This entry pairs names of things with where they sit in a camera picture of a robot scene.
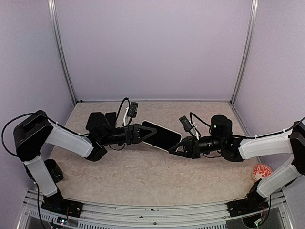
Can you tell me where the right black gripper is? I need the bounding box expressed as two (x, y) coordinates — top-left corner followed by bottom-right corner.
(168, 135), (224, 159)

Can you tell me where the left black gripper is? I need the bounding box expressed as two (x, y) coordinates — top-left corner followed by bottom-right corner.
(100, 124), (157, 146)

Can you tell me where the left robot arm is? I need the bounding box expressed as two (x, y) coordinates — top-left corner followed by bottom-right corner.
(13, 110), (157, 212)

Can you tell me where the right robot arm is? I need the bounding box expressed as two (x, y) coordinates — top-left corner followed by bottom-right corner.
(168, 114), (305, 212)

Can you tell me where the red white patterned bowl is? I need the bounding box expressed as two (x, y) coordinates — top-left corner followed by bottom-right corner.
(252, 163), (273, 181)

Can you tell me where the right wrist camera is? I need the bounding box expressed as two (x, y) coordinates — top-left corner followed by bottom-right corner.
(179, 116), (200, 140)

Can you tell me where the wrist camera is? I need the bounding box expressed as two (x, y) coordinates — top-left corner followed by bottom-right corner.
(179, 116), (200, 140)
(123, 102), (139, 126)

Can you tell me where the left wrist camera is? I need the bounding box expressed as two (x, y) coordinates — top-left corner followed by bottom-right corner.
(123, 102), (139, 126)

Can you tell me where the front aluminium rail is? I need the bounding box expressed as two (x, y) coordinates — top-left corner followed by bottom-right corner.
(18, 202), (293, 229)

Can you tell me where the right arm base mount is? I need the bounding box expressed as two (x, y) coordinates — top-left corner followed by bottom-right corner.
(227, 179), (269, 217)

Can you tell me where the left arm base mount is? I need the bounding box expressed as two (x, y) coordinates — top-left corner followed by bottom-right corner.
(41, 189), (83, 218)

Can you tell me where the left camera cable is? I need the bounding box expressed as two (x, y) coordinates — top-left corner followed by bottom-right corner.
(1, 97), (131, 229)

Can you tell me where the right aluminium frame post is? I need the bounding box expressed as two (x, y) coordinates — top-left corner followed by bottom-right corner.
(230, 0), (259, 106)

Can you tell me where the aluminium frame post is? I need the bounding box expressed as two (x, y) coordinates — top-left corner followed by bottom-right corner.
(48, 0), (77, 106)
(230, 0), (259, 106)

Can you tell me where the left aluminium frame post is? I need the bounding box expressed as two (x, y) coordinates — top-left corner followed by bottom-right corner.
(48, 0), (77, 106)

